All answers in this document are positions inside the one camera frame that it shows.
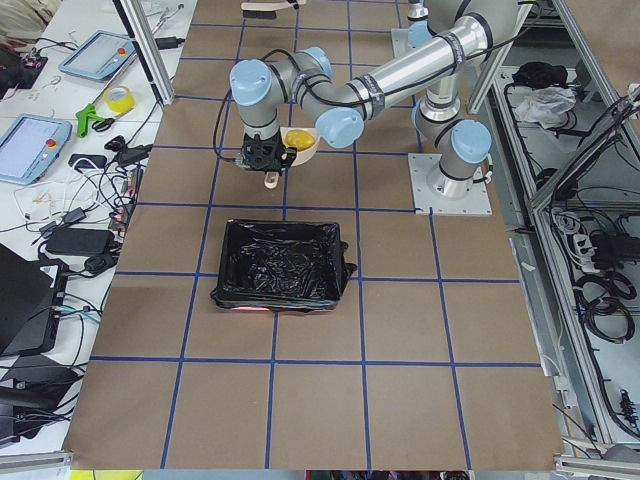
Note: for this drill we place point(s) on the aluminium frame post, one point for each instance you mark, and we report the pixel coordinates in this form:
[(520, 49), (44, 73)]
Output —
[(132, 16)]

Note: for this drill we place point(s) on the lower teach pendant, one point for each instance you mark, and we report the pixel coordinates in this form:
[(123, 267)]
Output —
[(30, 146)]

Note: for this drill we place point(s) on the upper teach pendant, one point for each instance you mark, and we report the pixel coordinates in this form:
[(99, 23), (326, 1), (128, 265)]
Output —
[(99, 57)]

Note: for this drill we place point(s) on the yellow tape roll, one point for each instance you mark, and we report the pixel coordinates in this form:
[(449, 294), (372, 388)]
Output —
[(119, 99)]

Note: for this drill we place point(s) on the beige plastic dustpan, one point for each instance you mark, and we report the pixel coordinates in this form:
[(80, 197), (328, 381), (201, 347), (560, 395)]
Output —
[(301, 157)]

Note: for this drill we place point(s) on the yellow toy potato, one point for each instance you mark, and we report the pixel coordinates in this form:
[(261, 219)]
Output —
[(299, 139)]

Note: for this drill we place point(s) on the black scissors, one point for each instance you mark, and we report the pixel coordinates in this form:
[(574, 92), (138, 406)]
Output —
[(103, 125)]

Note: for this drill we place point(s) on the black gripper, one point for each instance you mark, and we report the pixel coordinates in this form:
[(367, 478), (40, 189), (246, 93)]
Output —
[(276, 150)]

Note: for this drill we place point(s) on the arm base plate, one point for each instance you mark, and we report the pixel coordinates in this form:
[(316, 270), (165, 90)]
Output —
[(436, 194), (406, 40)]

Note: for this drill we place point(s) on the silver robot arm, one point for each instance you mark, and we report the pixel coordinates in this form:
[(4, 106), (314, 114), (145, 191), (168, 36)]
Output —
[(417, 17), (449, 35)]

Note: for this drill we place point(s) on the black bag lined bin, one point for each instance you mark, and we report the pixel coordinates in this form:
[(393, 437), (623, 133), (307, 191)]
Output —
[(282, 266)]

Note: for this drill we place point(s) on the large black power brick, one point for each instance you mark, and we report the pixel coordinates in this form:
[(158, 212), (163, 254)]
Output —
[(79, 242)]

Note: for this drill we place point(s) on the black power adapter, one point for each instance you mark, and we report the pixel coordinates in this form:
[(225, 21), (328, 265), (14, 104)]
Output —
[(166, 43)]

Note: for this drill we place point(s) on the teach pendant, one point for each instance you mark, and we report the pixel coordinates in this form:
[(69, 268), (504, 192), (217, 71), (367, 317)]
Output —
[(30, 146), (99, 57)]

